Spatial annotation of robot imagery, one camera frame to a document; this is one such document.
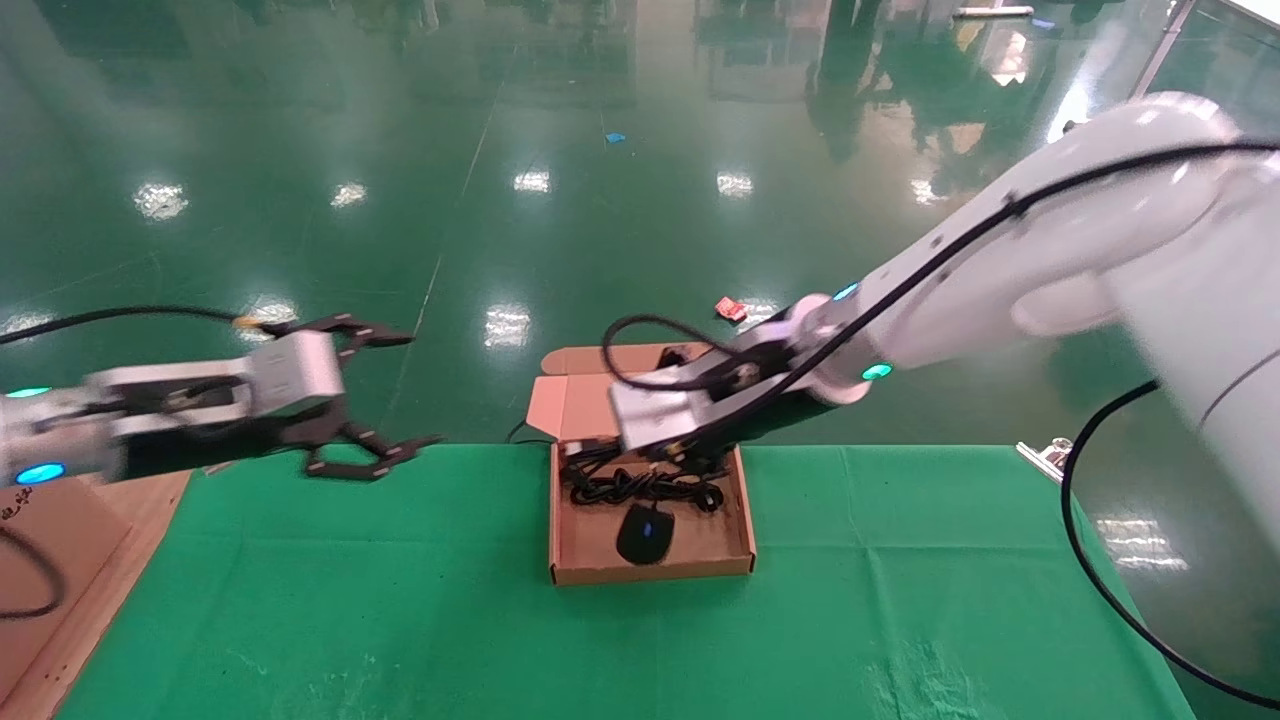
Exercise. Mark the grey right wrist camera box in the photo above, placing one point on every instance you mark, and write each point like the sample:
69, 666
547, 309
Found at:
660, 415

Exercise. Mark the open brown cardboard box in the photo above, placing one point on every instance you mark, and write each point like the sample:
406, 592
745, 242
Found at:
590, 545

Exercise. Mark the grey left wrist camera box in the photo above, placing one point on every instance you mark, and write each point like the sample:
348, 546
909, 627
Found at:
295, 370

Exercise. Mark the green table cloth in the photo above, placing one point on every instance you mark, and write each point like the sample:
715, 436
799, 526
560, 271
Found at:
500, 630

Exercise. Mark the black computer mouse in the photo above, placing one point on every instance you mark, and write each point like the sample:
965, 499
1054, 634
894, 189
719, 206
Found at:
645, 535

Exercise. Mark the brown cardboard sheet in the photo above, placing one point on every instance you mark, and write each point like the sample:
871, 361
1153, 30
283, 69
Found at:
60, 560

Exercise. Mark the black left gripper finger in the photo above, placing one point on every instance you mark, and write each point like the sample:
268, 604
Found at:
385, 462
375, 333

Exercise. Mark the red wrapper scrap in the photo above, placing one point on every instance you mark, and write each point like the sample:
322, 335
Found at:
730, 309

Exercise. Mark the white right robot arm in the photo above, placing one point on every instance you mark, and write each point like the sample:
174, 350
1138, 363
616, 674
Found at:
1050, 250

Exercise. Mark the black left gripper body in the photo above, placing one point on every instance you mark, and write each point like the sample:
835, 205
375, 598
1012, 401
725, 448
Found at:
250, 432

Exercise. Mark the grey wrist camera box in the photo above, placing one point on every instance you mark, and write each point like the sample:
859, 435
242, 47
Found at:
295, 370
660, 415

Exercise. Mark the silver binder clip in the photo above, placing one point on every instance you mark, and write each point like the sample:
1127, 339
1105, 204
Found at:
1045, 460

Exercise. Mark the white slanted table leg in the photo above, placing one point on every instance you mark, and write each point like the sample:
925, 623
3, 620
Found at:
1165, 45

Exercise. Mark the white table foot bar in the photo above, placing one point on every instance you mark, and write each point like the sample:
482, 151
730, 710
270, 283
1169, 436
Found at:
990, 13

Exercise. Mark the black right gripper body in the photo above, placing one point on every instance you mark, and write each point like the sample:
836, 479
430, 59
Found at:
755, 385

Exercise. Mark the wooden table board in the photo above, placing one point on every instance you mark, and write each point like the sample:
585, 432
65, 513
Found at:
150, 500

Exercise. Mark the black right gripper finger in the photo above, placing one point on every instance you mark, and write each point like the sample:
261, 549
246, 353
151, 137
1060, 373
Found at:
690, 458
685, 355

